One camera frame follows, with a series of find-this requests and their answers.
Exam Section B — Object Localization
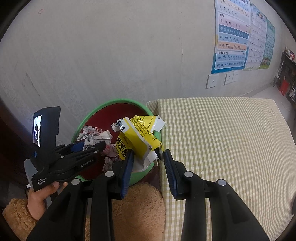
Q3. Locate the white red paper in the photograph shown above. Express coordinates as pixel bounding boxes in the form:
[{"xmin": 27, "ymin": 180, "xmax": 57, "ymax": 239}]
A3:
[{"xmin": 76, "ymin": 126, "xmax": 119, "ymax": 172}]

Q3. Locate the yellow medicine box wrapper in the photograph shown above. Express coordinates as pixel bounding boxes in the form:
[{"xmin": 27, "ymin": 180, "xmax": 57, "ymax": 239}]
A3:
[{"xmin": 111, "ymin": 115, "xmax": 165, "ymax": 173}]

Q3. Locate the green red trash bin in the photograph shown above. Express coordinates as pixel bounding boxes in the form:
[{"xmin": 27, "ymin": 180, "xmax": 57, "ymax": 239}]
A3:
[{"xmin": 70, "ymin": 98, "xmax": 163, "ymax": 187}]

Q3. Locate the left hand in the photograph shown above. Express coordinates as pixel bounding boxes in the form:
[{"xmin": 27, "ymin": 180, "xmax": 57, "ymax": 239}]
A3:
[{"xmin": 27, "ymin": 181, "xmax": 68, "ymax": 220}]

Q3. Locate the yellow checkered tablecloth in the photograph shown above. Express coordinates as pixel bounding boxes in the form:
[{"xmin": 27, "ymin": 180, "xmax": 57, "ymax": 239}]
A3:
[{"xmin": 147, "ymin": 97, "xmax": 295, "ymax": 240}]

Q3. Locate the red bucket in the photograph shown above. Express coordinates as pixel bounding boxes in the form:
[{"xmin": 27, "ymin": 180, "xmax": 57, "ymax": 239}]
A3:
[{"xmin": 280, "ymin": 79, "xmax": 290, "ymax": 95}]

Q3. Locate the dark shelf desk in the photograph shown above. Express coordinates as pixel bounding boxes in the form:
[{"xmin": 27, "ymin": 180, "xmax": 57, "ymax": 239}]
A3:
[{"xmin": 273, "ymin": 50, "xmax": 295, "ymax": 108}]

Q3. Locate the white wall outlet plate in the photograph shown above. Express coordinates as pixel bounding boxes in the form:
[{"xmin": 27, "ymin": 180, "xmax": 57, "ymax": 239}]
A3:
[{"xmin": 206, "ymin": 74, "xmax": 219, "ymax": 89}]

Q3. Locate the double wall socket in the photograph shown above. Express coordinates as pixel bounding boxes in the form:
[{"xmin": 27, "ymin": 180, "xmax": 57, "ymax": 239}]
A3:
[{"xmin": 224, "ymin": 71, "xmax": 240, "ymax": 85}]

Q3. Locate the teal wall poster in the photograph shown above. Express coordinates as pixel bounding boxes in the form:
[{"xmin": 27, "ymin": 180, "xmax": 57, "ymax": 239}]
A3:
[{"xmin": 259, "ymin": 19, "xmax": 275, "ymax": 69}]

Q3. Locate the white grid wall poster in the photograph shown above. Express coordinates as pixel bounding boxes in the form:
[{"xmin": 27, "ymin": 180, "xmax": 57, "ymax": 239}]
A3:
[{"xmin": 245, "ymin": 3, "xmax": 267, "ymax": 70}]

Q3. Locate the pinyin wall poster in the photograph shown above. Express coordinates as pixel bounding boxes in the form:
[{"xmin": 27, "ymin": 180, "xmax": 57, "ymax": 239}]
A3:
[{"xmin": 211, "ymin": 0, "xmax": 251, "ymax": 74}]

